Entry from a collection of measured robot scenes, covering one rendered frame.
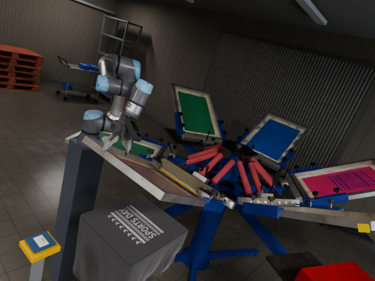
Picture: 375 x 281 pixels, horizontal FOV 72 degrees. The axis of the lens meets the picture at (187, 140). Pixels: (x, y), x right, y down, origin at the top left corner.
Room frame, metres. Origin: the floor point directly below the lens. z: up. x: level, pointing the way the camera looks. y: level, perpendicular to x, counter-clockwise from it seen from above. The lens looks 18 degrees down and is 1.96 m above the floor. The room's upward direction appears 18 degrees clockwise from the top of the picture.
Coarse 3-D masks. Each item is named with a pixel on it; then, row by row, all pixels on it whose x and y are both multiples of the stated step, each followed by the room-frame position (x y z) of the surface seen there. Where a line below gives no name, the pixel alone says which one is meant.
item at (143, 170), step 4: (124, 160) 1.37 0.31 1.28; (132, 164) 1.37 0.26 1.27; (136, 164) 1.44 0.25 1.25; (140, 164) 1.52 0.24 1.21; (136, 168) 1.31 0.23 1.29; (140, 168) 1.38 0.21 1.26; (144, 168) 1.46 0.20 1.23; (148, 168) 1.55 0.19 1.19; (140, 172) 1.27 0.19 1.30; (144, 172) 1.33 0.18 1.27; (148, 172) 1.41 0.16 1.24; (152, 172) 1.49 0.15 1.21; (160, 172) 1.67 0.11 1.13; (152, 176) 1.35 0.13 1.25; (156, 176) 1.42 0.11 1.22; (164, 180) 1.44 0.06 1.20
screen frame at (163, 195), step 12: (96, 144) 1.19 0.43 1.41; (108, 156) 1.13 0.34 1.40; (132, 156) 1.52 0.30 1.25; (120, 168) 1.07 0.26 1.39; (132, 168) 1.06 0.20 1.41; (144, 180) 1.00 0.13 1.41; (156, 192) 0.95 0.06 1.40; (168, 192) 0.98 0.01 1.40; (192, 204) 1.17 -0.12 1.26; (204, 204) 1.30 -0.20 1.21
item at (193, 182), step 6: (162, 162) 1.67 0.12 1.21; (168, 162) 1.65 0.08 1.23; (168, 168) 1.63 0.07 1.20; (174, 168) 1.61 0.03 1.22; (180, 168) 1.60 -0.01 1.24; (174, 174) 1.59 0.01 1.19; (180, 174) 1.58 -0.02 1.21; (186, 174) 1.56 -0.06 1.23; (186, 180) 1.54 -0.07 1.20; (192, 180) 1.53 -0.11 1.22; (198, 180) 1.52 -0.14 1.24; (192, 186) 1.50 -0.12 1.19; (198, 186) 1.49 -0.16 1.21; (204, 186) 1.48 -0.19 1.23
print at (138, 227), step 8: (128, 208) 1.41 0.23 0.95; (112, 216) 1.29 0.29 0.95; (120, 216) 1.31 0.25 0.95; (128, 216) 1.33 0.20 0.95; (136, 216) 1.36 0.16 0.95; (144, 216) 1.38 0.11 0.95; (120, 224) 1.24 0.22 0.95; (128, 224) 1.27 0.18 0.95; (136, 224) 1.29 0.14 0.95; (144, 224) 1.31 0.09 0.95; (152, 224) 1.33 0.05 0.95; (128, 232) 1.20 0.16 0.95; (136, 232) 1.22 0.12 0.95; (144, 232) 1.24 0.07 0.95; (152, 232) 1.26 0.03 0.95; (160, 232) 1.28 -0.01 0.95; (136, 240) 1.16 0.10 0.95; (144, 240) 1.18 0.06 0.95
